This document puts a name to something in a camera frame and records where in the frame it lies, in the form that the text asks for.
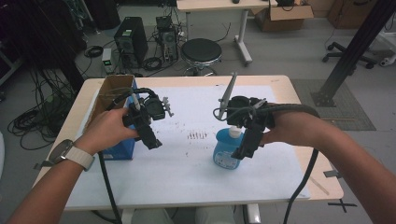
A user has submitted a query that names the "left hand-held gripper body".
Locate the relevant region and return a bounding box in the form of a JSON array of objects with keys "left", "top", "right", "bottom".
[{"left": 122, "top": 92, "right": 175, "bottom": 133}]

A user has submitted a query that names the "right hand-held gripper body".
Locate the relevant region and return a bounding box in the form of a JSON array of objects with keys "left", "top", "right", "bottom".
[{"left": 213, "top": 72, "right": 276, "bottom": 132}]

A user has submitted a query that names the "blue soap bottle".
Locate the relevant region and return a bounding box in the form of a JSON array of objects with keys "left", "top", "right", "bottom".
[{"left": 212, "top": 125, "right": 246, "bottom": 171}]

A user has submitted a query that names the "person's right hand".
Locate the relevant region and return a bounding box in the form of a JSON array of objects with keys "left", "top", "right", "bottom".
[{"left": 260, "top": 109, "right": 318, "bottom": 147}]

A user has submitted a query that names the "person's left hand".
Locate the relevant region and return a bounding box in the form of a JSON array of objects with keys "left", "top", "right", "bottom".
[{"left": 76, "top": 106, "right": 140, "bottom": 157}]

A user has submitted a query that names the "blue cardboard box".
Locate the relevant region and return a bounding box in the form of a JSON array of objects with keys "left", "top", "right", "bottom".
[{"left": 83, "top": 74, "right": 140, "bottom": 161}]

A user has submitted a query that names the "white table mat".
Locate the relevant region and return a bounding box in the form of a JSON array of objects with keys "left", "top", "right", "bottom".
[{"left": 64, "top": 84, "right": 311, "bottom": 210}]

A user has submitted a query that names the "small white power supply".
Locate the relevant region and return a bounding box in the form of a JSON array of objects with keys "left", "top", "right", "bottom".
[{"left": 101, "top": 48, "right": 115, "bottom": 75}]

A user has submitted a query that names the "open computer case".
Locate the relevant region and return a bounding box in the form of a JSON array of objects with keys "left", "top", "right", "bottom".
[{"left": 155, "top": 15, "right": 180, "bottom": 63}]

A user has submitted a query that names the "wristwatch with white band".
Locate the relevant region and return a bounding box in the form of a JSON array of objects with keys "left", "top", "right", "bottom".
[{"left": 33, "top": 138, "right": 96, "bottom": 173}]

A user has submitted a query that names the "black computer tower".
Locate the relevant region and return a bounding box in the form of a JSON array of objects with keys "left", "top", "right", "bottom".
[{"left": 113, "top": 16, "right": 149, "bottom": 68}]

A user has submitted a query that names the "black round stool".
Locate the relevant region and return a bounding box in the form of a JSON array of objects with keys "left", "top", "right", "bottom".
[{"left": 180, "top": 37, "right": 223, "bottom": 77}]

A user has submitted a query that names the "grey tape strip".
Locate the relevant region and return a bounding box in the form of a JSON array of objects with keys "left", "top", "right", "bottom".
[{"left": 322, "top": 169, "right": 343, "bottom": 179}]

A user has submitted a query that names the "dark grey floor mat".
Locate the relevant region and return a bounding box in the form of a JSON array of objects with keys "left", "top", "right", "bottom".
[{"left": 290, "top": 77, "right": 377, "bottom": 132}]

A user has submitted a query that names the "open brown cardboard box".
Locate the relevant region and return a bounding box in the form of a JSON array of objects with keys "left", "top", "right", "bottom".
[{"left": 251, "top": 4, "right": 315, "bottom": 33}]

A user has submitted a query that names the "black tape cross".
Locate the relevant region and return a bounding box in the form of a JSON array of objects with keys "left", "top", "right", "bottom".
[{"left": 327, "top": 198, "right": 358, "bottom": 215}]

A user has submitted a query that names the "black office chair base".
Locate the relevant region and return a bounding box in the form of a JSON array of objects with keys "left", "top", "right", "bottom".
[{"left": 321, "top": 41, "right": 378, "bottom": 70}]

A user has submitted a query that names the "white desk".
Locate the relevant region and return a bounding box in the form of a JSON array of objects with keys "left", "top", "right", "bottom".
[{"left": 175, "top": 0, "right": 278, "bottom": 67}]

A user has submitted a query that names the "black metal stand beam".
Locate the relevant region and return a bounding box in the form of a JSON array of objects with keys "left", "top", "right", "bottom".
[{"left": 310, "top": 0, "right": 396, "bottom": 108}]

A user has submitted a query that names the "black curtain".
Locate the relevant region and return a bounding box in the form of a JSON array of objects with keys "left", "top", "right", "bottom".
[{"left": 0, "top": 0, "right": 89, "bottom": 91}]

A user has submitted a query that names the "closed brown cardboard box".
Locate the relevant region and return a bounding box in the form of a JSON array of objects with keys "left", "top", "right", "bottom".
[{"left": 326, "top": 0, "right": 378, "bottom": 30}]

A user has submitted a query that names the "coiled black cable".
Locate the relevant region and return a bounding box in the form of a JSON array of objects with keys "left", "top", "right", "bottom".
[
  {"left": 142, "top": 56, "right": 163, "bottom": 72},
  {"left": 83, "top": 45, "right": 105, "bottom": 59}
]

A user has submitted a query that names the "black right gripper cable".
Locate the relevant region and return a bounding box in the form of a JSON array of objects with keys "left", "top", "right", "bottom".
[{"left": 255, "top": 102, "right": 321, "bottom": 224}]

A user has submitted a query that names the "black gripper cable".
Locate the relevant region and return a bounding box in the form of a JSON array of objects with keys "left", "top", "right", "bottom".
[
  {"left": 255, "top": 102, "right": 321, "bottom": 224},
  {"left": 97, "top": 88, "right": 161, "bottom": 224}
]

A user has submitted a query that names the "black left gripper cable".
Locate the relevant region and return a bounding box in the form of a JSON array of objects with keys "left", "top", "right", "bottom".
[{"left": 97, "top": 88, "right": 161, "bottom": 224}]

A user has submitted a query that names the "bundle of black floor cables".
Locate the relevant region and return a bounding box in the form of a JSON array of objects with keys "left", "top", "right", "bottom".
[{"left": 7, "top": 66, "right": 80, "bottom": 151}]

